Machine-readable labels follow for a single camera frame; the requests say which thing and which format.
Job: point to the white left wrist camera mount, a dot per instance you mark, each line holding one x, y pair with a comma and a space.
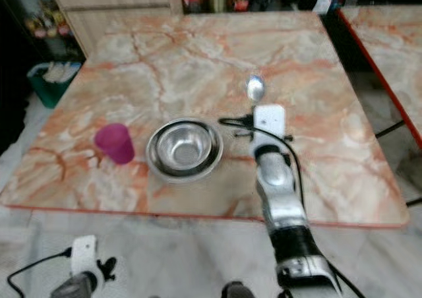
85, 253

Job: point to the light wooden cabinet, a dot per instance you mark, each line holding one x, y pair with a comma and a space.
105, 8

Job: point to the stainless steel bowl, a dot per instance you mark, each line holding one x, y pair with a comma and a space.
184, 150

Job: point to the black robot foot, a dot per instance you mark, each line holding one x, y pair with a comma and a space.
239, 291

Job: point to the rack of colourful packages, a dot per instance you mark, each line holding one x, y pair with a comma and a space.
47, 20

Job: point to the green plastic bin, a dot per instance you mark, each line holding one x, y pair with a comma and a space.
54, 87

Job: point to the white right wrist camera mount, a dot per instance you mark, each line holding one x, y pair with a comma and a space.
270, 120

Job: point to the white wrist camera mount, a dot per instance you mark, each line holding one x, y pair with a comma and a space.
270, 120
85, 253

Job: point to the white bag in bin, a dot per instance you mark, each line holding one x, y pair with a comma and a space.
59, 72

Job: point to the purple plastic cup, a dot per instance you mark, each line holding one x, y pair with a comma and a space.
115, 143

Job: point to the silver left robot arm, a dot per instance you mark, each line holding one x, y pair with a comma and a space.
74, 289

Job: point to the marble table with red edge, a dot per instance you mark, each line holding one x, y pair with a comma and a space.
386, 54

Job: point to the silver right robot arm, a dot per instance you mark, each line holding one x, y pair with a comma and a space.
281, 187

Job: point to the silver metal spoon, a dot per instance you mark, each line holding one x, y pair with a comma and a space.
256, 88

